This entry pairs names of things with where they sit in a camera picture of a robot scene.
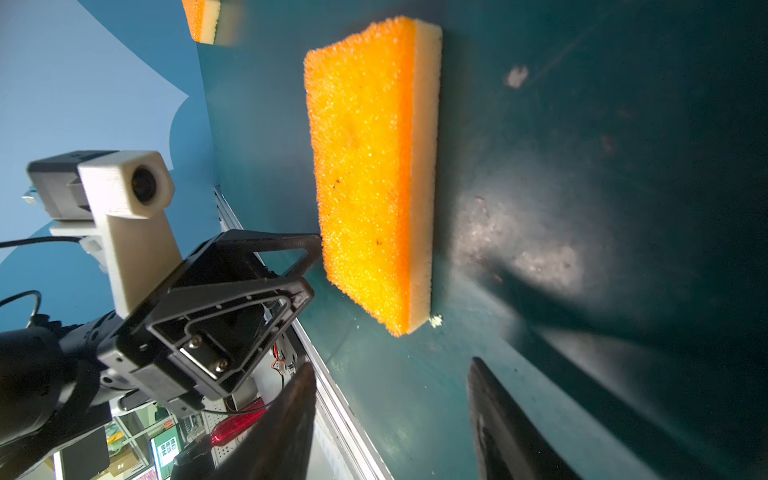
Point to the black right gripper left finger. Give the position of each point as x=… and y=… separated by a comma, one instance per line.
x=279, y=445

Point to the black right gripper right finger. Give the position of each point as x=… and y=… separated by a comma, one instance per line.
x=507, y=444

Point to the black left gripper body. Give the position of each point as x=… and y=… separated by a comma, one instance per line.
x=205, y=328

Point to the orange sponge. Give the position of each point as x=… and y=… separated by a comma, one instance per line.
x=202, y=18
x=373, y=108

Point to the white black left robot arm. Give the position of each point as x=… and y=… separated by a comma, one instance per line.
x=54, y=389

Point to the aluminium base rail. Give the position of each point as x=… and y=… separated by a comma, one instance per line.
x=341, y=448

